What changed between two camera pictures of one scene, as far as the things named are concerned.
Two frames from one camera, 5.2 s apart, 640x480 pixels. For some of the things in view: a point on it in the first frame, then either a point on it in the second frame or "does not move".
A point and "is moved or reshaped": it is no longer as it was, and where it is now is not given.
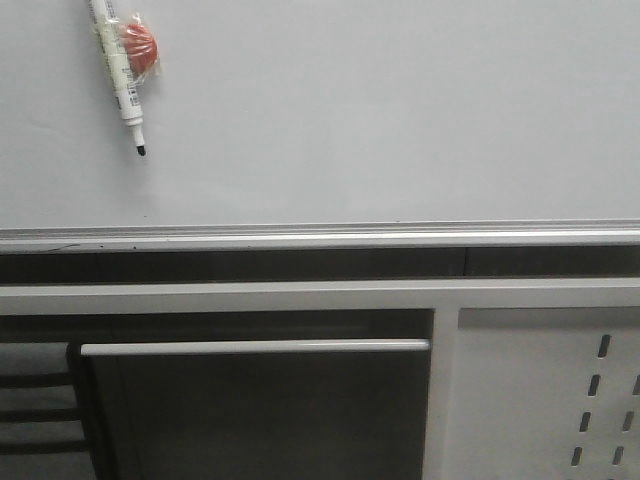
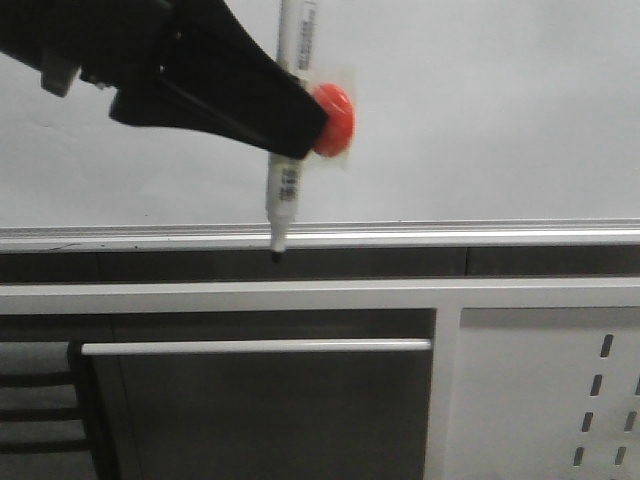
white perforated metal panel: [545, 393] does not move
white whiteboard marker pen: [105, 18] is moved or reshaped
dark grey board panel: [256, 410] does not move
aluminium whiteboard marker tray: [309, 237] does not move
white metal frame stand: [443, 297] does not move
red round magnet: [142, 47] is moved or reshaped
